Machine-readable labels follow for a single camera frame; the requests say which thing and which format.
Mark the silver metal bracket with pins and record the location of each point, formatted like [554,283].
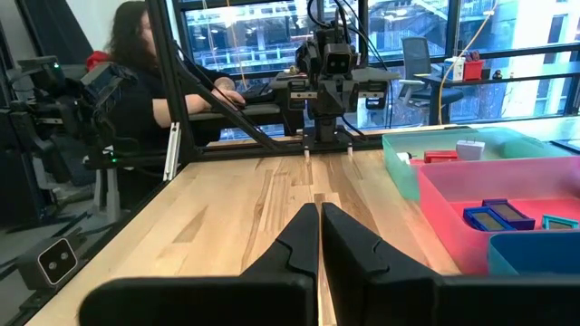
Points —
[172,151]

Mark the grey depth camera box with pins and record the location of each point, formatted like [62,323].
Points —
[50,262]

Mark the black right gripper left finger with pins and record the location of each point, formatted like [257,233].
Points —
[294,253]

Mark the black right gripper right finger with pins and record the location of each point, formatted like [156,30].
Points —
[353,262]

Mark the red four-port charger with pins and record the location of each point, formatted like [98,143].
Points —
[440,156]

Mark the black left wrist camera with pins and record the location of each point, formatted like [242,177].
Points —
[337,61]

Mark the white charger with black end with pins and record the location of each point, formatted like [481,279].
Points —
[403,157]

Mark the red desk container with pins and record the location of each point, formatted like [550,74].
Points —
[473,70]

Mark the dark blue digital timer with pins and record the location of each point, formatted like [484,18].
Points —
[509,212]

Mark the translucent pink plastic bin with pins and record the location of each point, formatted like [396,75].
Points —
[453,194]

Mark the translucent green plastic bin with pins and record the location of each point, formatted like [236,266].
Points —
[512,140]

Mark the white desk box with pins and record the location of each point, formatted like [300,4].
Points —
[455,69]

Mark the person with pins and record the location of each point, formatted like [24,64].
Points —
[136,104]

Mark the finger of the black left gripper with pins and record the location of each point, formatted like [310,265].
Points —
[348,97]
[327,97]

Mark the person's hand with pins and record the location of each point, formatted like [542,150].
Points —
[229,96]

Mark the lavender wall charger block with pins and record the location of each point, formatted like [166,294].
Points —
[470,149]

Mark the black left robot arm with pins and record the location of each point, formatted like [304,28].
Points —
[326,131]

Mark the grey office chair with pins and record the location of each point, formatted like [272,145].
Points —
[417,68]

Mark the blue plastic bin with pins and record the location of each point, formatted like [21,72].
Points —
[534,253]

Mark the black background desk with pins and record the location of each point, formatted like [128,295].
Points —
[521,72]

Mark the teal digital timer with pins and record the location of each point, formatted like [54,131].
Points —
[559,223]

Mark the white standoff post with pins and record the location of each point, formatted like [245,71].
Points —
[306,153]
[350,149]

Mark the large window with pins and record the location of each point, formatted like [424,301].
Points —
[263,36]

